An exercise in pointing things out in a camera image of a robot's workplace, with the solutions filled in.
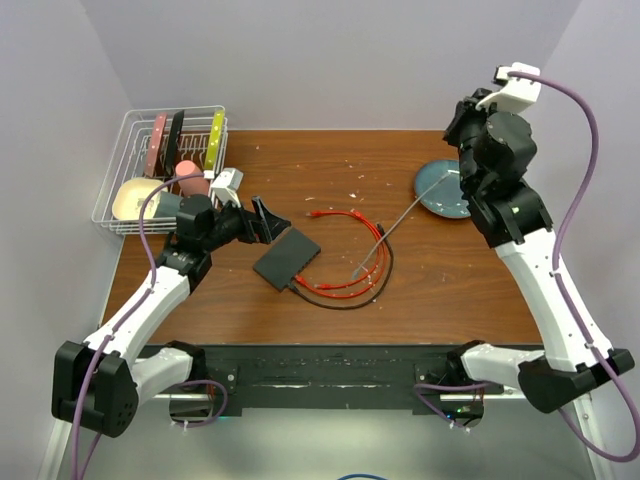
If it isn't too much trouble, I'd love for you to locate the dark teal cup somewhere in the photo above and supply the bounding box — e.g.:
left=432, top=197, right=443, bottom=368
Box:
left=150, top=191, right=184, bottom=219

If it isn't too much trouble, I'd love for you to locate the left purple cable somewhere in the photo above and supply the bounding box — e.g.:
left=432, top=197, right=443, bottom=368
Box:
left=67, top=171, right=229, bottom=480

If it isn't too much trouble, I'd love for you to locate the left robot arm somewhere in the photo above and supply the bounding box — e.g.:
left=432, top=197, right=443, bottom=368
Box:
left=51, top=194, right=291, bottom=438

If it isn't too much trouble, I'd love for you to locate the grey ethernet cable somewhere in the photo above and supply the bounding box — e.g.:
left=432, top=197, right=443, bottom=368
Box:
left=350, top=172, right=451, bottom=280

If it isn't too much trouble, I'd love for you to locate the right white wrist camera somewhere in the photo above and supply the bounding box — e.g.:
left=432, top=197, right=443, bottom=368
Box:
left=476, top=62, right=542, bottom=114

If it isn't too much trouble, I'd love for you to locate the yellow-green plate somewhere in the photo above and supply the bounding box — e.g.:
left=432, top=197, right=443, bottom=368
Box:
left=203, top=109, right=226, bottom=171

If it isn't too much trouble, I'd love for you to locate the red ethernet cable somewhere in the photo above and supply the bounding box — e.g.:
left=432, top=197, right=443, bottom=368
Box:
left=294, top=208, right=392, bottom=299

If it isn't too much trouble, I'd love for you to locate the black ethernet cable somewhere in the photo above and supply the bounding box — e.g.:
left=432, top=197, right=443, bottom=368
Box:
left=287, top=221, right=396, bottom=312

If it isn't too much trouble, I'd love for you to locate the pink cup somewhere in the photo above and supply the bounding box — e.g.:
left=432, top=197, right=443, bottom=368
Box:
left=175, top=160, right=209, bottom=197

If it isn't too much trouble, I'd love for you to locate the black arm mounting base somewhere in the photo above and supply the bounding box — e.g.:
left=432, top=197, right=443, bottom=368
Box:
left=127, top=342, right=506, bottom=418

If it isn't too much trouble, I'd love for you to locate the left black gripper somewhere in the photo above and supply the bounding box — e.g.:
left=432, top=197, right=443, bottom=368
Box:
left=202, top=194, right=290, bottom=253

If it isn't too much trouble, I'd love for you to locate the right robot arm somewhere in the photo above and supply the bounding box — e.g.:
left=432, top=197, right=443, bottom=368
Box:
left=444, top=88, right=635, bottom=413

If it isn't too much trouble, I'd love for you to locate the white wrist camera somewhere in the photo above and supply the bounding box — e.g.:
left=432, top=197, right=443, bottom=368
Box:
left=476, top=62, right=542, bottom=114
left=210, top=168, right=244, bottom=207

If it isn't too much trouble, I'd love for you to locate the white wire dish rack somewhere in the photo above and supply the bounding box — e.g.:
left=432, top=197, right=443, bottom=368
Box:
left=91, top=105, right=228, bottom=235

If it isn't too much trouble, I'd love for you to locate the teal ceramic plate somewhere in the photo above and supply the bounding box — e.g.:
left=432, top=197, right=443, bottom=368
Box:
left=414, top=159, right=470, bottom=220

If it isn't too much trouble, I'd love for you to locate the black network switch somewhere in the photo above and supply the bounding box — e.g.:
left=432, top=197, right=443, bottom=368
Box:
left=253, top=228, right=321, bottom=292

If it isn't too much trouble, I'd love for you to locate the purple cable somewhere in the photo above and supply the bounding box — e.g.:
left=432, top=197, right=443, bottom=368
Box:
left=412, top=70, right=637, bottom=462
left=67, top=171, right=229, bottom=480

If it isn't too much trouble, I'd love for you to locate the black plate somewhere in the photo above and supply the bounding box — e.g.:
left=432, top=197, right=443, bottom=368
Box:
left=162, top=110, right=185, bottom=177

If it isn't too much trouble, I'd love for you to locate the pink plate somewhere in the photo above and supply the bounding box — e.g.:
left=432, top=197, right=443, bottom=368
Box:
left=143, top=112, right=167, bottom=178

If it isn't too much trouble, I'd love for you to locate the cream square bowl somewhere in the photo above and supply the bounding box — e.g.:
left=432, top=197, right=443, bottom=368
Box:
left=112, top=177, right=162, bottom=221

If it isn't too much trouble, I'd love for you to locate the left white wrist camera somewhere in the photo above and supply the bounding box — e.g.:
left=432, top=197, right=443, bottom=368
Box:
left=210, top=168, right=244, bottom=207

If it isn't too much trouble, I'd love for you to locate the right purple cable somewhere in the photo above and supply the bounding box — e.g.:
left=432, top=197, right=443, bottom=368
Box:
left=412, top=70, right=637, bottom=462

